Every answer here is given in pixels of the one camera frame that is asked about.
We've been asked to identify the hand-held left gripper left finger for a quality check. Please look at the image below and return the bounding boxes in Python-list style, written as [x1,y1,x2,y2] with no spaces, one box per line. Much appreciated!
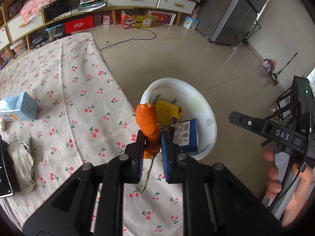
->
[22,130,145,236]

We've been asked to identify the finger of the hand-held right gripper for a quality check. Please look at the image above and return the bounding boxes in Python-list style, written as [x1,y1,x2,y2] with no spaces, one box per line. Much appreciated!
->
[229,111,271,138]

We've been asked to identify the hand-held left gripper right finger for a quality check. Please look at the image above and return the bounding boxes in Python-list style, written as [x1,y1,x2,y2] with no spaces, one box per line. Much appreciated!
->
[160,131,283,236]

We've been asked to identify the blue tissue box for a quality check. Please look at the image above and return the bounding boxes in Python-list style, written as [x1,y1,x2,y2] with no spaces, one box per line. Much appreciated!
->
[172,118,199,153]

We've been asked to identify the orange carrot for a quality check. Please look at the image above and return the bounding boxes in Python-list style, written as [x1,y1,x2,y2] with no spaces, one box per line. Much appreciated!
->
[136,102,161,194]

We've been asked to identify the yellow packet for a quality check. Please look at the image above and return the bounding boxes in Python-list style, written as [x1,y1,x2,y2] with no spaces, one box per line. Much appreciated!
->
[155,98,183,126]

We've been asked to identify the white bin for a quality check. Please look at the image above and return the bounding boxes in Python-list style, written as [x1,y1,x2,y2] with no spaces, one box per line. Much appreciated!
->
[140,78,218,163]

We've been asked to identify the person's right hand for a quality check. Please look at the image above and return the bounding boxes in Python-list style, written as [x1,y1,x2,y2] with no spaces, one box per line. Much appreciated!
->
[263,150,315,227]

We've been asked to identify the black tripod stand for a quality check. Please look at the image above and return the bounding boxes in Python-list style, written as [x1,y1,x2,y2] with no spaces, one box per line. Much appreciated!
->
[261,53,299,121]

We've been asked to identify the grey refrigerator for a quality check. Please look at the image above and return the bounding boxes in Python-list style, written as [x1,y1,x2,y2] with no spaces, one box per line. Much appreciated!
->
[195,0,276,47]

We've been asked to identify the white printed wrapper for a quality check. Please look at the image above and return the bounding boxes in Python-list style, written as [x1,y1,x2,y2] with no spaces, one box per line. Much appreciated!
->
[7,133,36,193]

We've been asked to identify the small light blue box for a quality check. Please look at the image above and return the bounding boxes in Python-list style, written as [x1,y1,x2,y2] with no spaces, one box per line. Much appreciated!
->
[182,15,200,30]

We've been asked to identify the light blue carton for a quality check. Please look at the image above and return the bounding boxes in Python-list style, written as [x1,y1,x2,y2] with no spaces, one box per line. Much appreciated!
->
[0,92,39,122]

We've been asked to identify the black tray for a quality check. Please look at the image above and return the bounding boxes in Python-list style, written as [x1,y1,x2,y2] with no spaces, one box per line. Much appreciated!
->
[0,135,16,198]

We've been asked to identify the flat red gift box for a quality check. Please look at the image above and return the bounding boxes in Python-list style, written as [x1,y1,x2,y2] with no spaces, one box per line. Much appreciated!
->
[148,10,177,26]

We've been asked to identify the colourful snack carton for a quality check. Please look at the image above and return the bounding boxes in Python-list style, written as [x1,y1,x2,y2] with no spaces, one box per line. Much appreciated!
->
[120,10,153,29]

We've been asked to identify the white dotted box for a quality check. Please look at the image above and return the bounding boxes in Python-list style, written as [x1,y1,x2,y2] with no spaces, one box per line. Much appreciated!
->
[94,14,113,26]

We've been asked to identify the blue storage box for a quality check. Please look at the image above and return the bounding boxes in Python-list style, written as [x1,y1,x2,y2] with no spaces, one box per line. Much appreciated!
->
[47,23,65,39]

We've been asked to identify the green packet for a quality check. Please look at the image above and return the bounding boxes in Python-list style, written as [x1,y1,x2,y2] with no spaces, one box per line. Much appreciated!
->
[77,0,107,12]

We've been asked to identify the black set-top box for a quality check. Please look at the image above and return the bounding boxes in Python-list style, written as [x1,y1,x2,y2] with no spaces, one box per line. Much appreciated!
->
[45,0,72,20]

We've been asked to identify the black floor cable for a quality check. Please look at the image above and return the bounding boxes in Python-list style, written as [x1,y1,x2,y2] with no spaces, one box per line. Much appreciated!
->
[100,28,157,51]

